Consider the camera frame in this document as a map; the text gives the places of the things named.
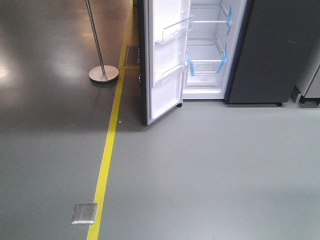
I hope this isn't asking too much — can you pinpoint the fridge door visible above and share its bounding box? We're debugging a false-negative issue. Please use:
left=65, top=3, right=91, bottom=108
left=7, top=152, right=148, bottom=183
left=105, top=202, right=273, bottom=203
left=137, top=0, right=191, bottom=125

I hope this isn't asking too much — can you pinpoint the lower glass fridge shelf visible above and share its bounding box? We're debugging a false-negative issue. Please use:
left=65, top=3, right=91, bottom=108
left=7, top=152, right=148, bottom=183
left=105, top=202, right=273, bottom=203
left=187, top=37, right=225, bottom=60

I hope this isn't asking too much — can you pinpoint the glass fridge shelf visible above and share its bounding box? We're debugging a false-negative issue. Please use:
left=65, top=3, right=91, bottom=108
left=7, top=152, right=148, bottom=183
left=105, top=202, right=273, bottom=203
left=192, top=20, right=230, bottom=26
left=187, top=37, right=225, bottom=60

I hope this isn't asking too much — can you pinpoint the open white fridge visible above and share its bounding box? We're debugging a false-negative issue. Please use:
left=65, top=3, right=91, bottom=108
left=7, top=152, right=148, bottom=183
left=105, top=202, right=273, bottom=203
left=182, top=0, right=250, bottom=100

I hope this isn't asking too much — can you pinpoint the clear lower door bin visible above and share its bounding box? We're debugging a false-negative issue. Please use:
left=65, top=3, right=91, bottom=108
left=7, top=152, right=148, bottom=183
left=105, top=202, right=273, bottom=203
left=153, top=61, right=186, bottom=87

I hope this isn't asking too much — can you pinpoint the clear crisper drawer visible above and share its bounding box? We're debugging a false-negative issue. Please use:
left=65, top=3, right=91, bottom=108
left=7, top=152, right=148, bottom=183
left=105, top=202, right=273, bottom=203
left=186, top=60, right=223, bottom=89

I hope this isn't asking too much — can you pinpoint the grey floor sign sticker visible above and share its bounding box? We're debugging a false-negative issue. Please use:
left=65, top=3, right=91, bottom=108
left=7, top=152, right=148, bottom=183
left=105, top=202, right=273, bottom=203
left=124, top=45, right=140, bottom=66

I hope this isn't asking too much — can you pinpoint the matte silver pole stand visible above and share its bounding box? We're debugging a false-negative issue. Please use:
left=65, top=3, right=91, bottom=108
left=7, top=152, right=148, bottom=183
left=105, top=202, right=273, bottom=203
left=85, top=0, right=120, bottom=83

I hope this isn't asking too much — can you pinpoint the clear door shelf bin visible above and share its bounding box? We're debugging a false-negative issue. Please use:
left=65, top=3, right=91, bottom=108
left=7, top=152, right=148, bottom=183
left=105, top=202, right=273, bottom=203
left=154, top=15, right=194, bottom=44

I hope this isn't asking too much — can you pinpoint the metal floor plate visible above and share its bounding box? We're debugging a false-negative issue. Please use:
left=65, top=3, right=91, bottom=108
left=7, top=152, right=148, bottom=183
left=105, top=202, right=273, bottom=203
left=71, top=203, right=98, bottom=225

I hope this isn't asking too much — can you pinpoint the blue tape strip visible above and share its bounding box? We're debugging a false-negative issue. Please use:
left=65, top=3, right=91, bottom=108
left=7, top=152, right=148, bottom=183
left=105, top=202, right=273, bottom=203
left=226, top=6, right=232, bottom=36

